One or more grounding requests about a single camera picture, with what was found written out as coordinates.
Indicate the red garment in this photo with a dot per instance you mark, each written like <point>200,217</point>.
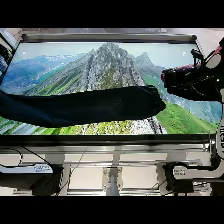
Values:
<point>176,69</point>

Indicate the silver frame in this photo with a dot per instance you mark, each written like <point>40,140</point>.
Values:
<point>113,176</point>

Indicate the black garment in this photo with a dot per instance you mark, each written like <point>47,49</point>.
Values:
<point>181,86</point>

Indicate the black pants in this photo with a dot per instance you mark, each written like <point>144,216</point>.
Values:
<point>83,106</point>

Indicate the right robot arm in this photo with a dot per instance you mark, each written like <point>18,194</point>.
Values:
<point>221,133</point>

